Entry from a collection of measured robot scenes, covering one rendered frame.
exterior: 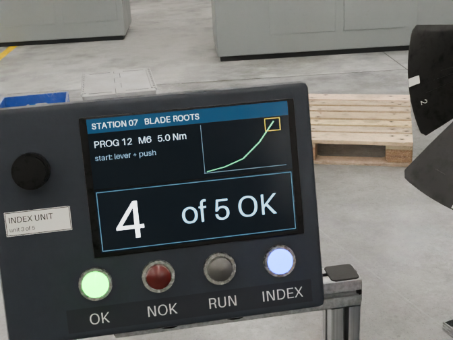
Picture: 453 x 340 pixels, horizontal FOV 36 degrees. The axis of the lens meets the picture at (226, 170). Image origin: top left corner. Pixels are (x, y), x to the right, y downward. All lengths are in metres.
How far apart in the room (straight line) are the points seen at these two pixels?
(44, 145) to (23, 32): 7.86
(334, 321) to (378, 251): 2.32
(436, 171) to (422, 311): 1.50
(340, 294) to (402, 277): 2.14
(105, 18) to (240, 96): 7.68
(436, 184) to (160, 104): 0.69
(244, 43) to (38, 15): 2.71
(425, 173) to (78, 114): 0.74
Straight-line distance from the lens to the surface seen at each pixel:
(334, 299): 0.68
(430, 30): 1.45
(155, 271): 0.56
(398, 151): 3.91
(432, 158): 1.18
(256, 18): 6.64
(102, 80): 4.16
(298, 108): 0.57
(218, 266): 0.56
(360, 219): 3.28
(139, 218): 0.55
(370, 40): 6.86
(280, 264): 0.57
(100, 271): 0.56
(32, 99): 4.46
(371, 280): 2.79
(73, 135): 0.55
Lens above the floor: 1.39
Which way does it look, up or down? 21 degrees down
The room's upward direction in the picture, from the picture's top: 3 degrees counter-clockwise
